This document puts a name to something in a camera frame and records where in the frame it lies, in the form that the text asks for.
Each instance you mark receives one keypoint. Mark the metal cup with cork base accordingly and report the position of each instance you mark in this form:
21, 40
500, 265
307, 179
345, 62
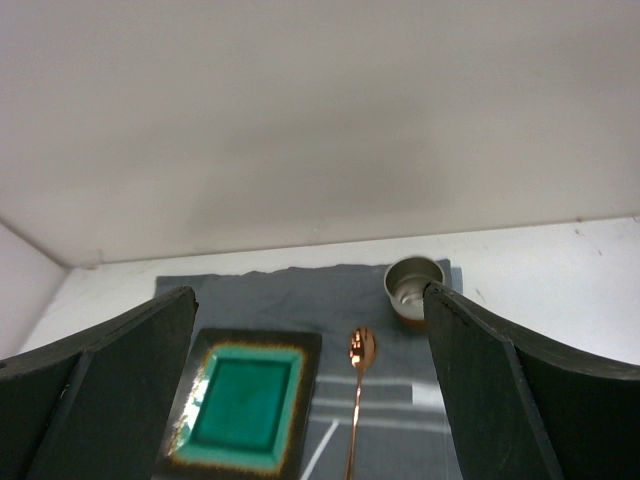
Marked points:
405, 282

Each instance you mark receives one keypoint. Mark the grey striped cloth napkin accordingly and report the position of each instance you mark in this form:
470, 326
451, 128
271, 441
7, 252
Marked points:
403, 431

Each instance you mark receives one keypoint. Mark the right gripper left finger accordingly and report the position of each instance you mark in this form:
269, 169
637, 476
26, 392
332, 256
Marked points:
94, 405

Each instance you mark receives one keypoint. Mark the green square ceramic plate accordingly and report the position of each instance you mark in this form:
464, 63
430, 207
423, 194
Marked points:
241, 406

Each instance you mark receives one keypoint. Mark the copper spoon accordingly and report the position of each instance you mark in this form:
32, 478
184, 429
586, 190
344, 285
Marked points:
362, 353

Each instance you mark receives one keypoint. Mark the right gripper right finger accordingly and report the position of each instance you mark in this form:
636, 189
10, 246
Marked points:
524, 406

